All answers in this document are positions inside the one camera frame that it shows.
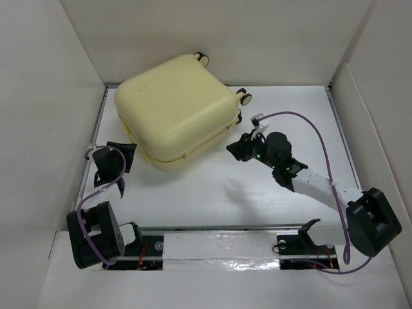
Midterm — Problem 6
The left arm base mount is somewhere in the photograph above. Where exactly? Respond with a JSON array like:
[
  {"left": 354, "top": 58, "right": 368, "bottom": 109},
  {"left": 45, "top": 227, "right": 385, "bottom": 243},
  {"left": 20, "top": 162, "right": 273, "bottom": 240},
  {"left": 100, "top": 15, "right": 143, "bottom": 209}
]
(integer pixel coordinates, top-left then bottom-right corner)
[{"left": 102, "top": 235, "right": 164, "bottom": 270}]

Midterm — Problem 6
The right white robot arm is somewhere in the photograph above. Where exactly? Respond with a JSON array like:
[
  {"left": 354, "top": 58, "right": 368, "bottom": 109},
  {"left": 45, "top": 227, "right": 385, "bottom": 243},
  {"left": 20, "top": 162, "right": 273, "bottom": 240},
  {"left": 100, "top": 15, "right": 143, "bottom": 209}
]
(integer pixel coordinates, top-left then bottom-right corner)
[{"left": 226, "top": 132, "right": 402, "bottom": 258}]

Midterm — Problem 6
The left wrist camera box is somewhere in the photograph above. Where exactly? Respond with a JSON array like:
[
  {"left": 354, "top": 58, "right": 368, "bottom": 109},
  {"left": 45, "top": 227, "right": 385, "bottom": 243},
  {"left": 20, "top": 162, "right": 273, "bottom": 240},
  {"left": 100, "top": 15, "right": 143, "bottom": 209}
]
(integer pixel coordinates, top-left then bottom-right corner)
[{"left": 84, "top": 143, "right": 97, "bottom": 163}]

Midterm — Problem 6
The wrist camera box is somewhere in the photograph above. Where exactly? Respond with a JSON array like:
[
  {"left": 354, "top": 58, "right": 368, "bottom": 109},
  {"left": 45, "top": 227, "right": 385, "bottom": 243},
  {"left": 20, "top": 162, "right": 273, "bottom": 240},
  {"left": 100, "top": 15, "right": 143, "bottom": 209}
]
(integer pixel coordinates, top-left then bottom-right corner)
[
  {"left": 250, "top": 113, "right": 269, "bottom": 140},
  {"left": 84, "top": 143, "right": 97, "bottom": 163}
]

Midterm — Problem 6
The yellow hard-shell suitcase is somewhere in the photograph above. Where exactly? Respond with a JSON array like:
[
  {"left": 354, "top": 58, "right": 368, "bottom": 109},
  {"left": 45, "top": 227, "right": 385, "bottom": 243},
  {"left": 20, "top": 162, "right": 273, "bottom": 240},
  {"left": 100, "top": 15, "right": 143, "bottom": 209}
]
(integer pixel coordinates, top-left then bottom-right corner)
[{"left": 114, "top": 52, "right": 252, "bottom": 171}]

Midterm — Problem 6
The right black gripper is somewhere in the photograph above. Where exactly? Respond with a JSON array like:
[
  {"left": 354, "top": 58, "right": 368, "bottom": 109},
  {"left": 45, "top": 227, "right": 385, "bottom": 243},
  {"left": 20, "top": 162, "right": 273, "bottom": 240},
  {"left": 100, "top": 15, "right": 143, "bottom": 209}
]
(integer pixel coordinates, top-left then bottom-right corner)
[{"left": 225, "top": 129, "right": 277, "bottom": 170}]

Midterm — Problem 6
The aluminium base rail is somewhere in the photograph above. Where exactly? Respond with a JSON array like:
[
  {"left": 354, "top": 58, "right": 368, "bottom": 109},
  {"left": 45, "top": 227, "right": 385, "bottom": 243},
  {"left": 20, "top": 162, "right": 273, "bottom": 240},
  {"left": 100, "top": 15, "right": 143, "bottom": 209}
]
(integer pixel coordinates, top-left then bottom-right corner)
[{"left": 122, "top": 221, "right": 339, "bottom": 262}]

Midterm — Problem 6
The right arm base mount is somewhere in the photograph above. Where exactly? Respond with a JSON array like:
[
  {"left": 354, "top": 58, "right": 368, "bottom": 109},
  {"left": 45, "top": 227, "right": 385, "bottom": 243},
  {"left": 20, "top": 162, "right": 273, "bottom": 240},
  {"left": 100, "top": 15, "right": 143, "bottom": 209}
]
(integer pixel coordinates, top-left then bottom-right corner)
[{"left": 272, "top": 234, "right": 340, "bottom": 270}]

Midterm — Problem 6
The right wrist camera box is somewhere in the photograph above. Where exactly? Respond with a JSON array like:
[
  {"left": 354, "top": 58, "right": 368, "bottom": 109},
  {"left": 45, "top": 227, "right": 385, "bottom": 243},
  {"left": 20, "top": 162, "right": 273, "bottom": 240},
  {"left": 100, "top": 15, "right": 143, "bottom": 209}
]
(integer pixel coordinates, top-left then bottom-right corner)
[{"left": 250, "top": 113, "right": 269, "bottom": 140}]

